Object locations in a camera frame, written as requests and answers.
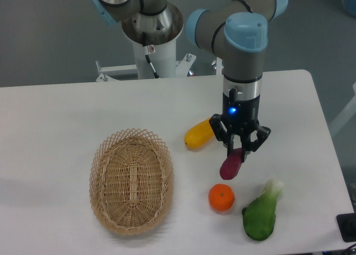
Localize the yellow squash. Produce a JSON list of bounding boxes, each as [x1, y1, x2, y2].
[[184, 118, 214, 150]]

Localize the white metal base frame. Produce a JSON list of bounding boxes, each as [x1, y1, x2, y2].
[[95, 53, 223, 82]]

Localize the green bok choy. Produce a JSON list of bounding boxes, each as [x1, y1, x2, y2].
[[242, 179, 284, 241]]

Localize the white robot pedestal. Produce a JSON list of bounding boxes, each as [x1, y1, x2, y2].
[[121, 3, 184, 80]]

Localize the black device at table edge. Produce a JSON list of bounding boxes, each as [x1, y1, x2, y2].
[[336, 213, 355, 243]]

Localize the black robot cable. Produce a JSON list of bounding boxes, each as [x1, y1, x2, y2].
[[141, 32, 161, 79]]

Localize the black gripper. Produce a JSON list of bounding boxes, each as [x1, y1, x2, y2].
[[209, 88, 271, 162]]

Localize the oval wicker basket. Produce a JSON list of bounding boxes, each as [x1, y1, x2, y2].
[[89, 129, 174, 236]]

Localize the purple sweet potato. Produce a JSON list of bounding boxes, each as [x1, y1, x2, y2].
[[220, 148, 243, 180]]

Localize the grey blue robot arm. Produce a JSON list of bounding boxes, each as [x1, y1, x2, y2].
[[91, 0, 288, 161]]

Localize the orange tangerine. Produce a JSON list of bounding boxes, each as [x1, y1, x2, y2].
[[208, 184, 235, 212]]

